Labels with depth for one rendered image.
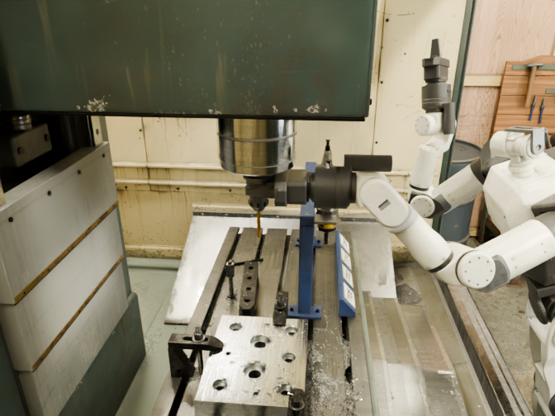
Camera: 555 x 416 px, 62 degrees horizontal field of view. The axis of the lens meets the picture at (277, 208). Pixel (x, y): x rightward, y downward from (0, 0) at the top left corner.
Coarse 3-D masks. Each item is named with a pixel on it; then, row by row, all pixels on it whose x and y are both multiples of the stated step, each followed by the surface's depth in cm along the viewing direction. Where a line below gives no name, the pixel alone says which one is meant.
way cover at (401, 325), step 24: (384, 312) 167; (408, 312) 171; (384, 336) 152; (408, 336) 152; (432, 336) 155; (384, 360) 137; (408, 360) 139; (432, 360) 142; (384, 384) 130; (408, 384) 131; (432, 384) 133; (456, 384) 133; (384, 408) 123; (408, 408) 125; (432, 408) 126; (456, 408) 126
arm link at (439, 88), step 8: (424, 64) 140; (432, 64) 138; (440, 64) 139; (448, 64) 144; (424, 72) 142; (432, 72) 140; (440, 72) 140; (424, 80) 143; (432, 80) 141; (440, 80) 141; (424, 88) 143; (432, 88) 141; (440, 88) 140; (448, 88) 141; (424, 96) 143; (432, 96) 141; (440, 96) 140; (448, 96) 141
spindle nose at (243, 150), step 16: (224, 128) 86; (240, 128) 84; (256, 128) 84; (272, 128) 84; (288, 128) 87; (224, 144) 88; (240, 144) 85; (256, 144) 85; (272, 144) 86; (288, 144) 88; (224, 160) 89; (240, 160) 87; (256, 160) 86; (272, 160) 87; (288, 160) 89; (256, 176) 88
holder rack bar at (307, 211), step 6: (306, 162) 165; (312, 162) 165; (306, 168) 159; (312, 168) 159; (306, 204) 130; (312, 204) 130; (306, 210) 126; (312, 210) 126; (300, 216) 124; (306, 216) 123; (312, 216) 123; (300, 222) 124; (306, 222) 124; (312, 222) 124
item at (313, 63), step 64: (0, 0) 74; (64, 0) 73; (128, 0) 73; (192, 0) 72; (256, 0) 71; (320, 0) 70; (0, 64) 79; (64, 64) 78; (128, 64) 77; (192, 64) 76; (256, 64) 75; (320, 64) 74
